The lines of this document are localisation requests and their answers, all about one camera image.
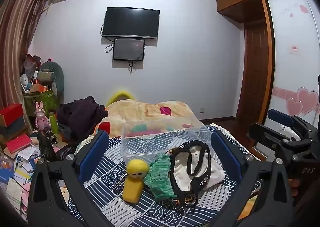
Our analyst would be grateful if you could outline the small wall-mounted black monitor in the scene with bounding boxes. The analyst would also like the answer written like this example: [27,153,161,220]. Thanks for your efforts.
[112,38,146,62]

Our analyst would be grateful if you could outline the small white fan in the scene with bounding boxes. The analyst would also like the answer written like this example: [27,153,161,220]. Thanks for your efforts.
[20,74,30,93]

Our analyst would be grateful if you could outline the pink rabbit figure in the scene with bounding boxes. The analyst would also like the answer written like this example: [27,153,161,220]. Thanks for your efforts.
[34,102,52,132]

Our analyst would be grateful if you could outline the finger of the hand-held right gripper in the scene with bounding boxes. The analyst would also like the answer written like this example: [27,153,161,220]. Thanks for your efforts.
[267,109,300,127]
[248,122,292,151]

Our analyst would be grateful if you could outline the red box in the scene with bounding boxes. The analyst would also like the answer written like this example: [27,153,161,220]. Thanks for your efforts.
[0,103,24,128]

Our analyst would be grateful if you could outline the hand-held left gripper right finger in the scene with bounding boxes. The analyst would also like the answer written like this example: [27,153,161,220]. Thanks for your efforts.
[211,130,294,227]

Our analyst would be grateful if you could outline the dark clothes pile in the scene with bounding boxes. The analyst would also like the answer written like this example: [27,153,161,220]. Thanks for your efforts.
[57,95,108,143]

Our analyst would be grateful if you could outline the beige floral blanket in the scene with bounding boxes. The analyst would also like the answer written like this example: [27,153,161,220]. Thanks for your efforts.
[95,99,201,140]

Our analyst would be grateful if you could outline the dark grey box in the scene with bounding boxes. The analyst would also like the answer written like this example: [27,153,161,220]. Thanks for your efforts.
[0,117,27,138]

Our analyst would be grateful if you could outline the white heart-print sliding door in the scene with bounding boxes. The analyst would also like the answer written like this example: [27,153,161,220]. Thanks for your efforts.
[264,0,320,144]

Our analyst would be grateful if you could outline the green fabric storage box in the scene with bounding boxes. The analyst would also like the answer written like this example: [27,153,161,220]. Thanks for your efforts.
[23,88,61,118]

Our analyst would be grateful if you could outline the green plush toy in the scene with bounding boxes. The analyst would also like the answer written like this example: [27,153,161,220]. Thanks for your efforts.
[39,60,65,104]

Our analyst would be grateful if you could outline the green knitted toy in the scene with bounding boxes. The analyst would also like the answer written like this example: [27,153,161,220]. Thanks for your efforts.
[143,153,179,202]

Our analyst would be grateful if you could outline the pile of scattered papers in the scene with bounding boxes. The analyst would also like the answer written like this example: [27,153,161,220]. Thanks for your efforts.
[0,142,43,219]

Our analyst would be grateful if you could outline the green bottle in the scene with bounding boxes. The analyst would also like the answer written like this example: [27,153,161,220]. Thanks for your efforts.
[48,111,59,135]

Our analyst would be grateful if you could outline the wall-mounted black television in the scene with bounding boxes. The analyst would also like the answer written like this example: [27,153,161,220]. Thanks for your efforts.
[102,7,160,40]

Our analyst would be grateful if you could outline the yellow felt doll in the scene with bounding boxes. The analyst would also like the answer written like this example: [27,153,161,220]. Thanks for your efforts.
[122,159,151,205]

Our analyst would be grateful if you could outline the brown wooden door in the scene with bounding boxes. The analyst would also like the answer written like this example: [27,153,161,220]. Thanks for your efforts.
[236,20,269,138]

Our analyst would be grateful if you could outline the yellow plush toy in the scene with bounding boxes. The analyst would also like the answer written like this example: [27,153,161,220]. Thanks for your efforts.
[106,88,137,108]

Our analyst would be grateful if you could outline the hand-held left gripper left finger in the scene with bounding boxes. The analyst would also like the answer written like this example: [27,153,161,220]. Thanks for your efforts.
[27,129,118,227]

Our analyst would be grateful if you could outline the blue patterned bedsheet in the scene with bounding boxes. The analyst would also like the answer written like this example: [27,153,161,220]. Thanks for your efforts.
[57,124,263,227]

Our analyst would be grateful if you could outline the clear plastic storage box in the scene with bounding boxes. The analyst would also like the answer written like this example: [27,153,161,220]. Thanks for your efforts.
[121,116,216,165]

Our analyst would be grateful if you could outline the black television cable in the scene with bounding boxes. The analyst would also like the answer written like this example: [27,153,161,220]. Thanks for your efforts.
[101,24,114,53]

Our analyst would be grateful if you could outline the red book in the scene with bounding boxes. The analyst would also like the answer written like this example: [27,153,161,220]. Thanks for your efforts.
[5,134,33,154]

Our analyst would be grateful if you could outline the white cloth bag black straps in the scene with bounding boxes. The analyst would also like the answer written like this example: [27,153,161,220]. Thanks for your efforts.
[169,140,226,208]

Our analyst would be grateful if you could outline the striped brown curtain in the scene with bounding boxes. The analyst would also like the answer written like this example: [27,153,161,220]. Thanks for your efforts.
[0,0,54,117]

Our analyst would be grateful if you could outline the black white braided cord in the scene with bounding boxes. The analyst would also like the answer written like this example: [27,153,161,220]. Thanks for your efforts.
[111,172,128,191]

